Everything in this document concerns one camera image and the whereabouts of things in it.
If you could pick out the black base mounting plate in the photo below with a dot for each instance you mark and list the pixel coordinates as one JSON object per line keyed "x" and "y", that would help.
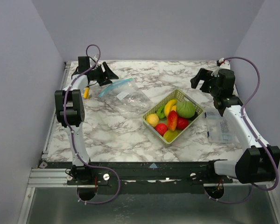
{"x": 148, "y": 177}

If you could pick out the yellow toy banana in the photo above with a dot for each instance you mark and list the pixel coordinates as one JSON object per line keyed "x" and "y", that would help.
{"x": 169, "y": 105}

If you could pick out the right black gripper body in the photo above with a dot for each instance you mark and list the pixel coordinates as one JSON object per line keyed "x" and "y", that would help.
{"x": 202, "y": 80}

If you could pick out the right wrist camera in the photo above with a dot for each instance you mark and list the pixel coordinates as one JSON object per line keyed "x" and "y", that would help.
{"x": 223, "y": 64}

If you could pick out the yellow handled screwdriver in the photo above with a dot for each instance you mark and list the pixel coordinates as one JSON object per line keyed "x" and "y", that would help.
{"x": 87, "y": 93}

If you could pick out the yellow toy pear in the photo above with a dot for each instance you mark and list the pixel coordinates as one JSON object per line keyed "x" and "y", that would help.
{"x": 152, "y": 119}

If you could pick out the yellow green toy pepper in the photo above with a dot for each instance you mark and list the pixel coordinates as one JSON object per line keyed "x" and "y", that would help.
{"x": 169, "y": 135}

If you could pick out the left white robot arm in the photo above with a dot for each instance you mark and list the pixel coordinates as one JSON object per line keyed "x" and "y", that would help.
{"x": 70, "y": 114}

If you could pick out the green perforated plastic basket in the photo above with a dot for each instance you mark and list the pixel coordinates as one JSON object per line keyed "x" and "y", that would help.
{"x": 179, "y": 96}

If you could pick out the dark red toy fruit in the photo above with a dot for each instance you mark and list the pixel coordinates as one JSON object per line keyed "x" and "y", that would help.
{"x": 182, "y": 123}

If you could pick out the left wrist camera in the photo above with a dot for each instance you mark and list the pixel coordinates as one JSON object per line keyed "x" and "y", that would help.
{"x": 96, "y": 58}

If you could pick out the green toy cabbage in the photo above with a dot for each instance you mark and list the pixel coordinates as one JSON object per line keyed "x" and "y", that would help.
{"x": 185, "y": 109}

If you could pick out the clear plastic parts box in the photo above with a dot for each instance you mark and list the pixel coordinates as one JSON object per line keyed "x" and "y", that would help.
{"x": 218, "y": 129}

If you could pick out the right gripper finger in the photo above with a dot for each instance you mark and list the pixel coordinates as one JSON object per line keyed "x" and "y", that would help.
{"x": 205, "y": 86}
{"x": 200, "y": 76}

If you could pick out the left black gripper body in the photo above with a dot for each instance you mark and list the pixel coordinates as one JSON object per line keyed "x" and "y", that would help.
{"x": 97, "y": 73}

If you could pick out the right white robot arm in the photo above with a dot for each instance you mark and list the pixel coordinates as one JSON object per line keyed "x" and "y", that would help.
{"x": 259, "y": 161}

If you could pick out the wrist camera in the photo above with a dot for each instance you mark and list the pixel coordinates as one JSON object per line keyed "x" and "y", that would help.
{"x": 96, "y": 58}
{"x": 223, "y": 64}

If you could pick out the green toy pepper slice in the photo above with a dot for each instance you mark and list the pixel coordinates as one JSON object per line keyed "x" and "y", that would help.
{"x": 161, "y": 112}

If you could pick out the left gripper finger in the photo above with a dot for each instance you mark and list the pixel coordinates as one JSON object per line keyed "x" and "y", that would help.
{"x": 109, "y": 74}
{"x": 106, "y": 82}

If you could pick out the orange yellow toy fruit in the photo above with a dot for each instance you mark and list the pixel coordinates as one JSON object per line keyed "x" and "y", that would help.
{"x": 173, "y": 108}

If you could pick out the clear zip top bag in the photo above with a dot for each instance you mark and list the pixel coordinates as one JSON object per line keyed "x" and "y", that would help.
{"x": 126, "y": 98}

